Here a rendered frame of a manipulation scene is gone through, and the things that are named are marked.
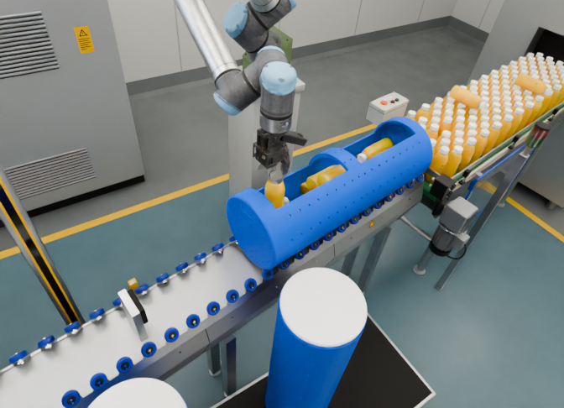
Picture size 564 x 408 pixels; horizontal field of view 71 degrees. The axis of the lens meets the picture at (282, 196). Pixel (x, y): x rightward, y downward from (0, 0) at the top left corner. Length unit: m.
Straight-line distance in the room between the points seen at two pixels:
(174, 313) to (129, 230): 1.57
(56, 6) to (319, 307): 1.96
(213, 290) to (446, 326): 1.64
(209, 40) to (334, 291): 0.87
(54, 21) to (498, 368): 3.03
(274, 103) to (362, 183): 0.57
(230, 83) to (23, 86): 1.64
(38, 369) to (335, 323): 0.88
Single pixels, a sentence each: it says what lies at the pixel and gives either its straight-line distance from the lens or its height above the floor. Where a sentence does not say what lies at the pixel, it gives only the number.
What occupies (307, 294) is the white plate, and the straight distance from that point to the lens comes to 1.32.
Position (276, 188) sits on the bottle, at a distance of 1.28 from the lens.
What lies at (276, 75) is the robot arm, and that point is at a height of 1.67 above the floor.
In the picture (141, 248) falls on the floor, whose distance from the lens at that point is 2.80.
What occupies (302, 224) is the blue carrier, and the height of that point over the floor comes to 1.17.
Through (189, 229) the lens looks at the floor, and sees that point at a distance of 2.84.
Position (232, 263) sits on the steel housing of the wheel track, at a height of 0.93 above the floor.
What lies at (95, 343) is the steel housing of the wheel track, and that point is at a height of 0.93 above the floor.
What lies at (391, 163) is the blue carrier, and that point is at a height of 1.19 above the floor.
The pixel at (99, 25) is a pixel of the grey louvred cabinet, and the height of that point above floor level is 1.21.
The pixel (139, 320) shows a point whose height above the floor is 1.05.
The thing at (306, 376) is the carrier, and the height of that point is 0.81.
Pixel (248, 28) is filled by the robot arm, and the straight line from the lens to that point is 1.98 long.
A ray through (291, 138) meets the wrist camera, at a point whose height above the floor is 1.45.
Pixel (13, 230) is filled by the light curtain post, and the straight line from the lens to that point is 1.35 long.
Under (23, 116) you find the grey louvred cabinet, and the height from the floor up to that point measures 0.78.
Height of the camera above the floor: 2.15
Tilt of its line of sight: 44 degrees down
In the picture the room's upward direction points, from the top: 6 degrees clockwise
